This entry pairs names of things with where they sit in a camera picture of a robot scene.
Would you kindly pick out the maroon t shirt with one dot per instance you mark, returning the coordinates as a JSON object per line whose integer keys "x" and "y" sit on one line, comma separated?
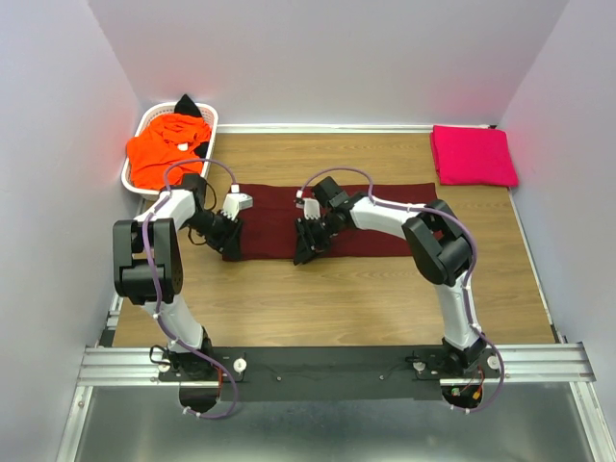
{"x": 374, "y": 231}

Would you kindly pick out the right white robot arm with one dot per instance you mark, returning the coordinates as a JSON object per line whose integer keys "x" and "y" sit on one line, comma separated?
{"x": 443, "y": 250}

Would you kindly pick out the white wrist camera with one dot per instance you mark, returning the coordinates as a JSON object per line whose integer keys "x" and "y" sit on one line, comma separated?
{"x": 234, "y": 203}
{"x": 311, "y": 209}

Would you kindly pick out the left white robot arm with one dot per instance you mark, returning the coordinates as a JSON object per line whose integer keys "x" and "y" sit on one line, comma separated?
{"x": 148, "y": 268}

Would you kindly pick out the white laundry basket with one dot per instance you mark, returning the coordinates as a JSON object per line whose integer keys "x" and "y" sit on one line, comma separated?
{"x": 193, "y": 166}

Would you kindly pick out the orange t shirt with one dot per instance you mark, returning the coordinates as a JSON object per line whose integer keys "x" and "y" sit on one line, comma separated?
{"x": 166, "y": 140}

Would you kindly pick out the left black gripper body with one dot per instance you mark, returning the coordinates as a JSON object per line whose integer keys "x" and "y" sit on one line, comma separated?
{"x": 217, "y": 228}

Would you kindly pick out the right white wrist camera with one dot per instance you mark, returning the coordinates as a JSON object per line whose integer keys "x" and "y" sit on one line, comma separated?
{"x": 311, "y": 209}

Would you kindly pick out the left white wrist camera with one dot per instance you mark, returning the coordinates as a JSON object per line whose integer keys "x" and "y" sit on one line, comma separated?
{"x": 234, "y": 203}

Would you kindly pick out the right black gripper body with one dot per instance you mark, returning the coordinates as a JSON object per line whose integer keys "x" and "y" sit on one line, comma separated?
{"x": 318, "y": 231}

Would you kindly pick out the black t shirt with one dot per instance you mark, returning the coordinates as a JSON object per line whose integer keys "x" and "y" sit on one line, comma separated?
{"x": 186, "y": 107}

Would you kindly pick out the folded pink t shirt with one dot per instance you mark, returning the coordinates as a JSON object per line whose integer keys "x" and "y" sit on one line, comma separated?
{"x": 472, "y": 157}

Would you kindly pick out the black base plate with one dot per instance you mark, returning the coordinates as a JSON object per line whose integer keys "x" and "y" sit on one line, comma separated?
{"x": 325, "y": 373}

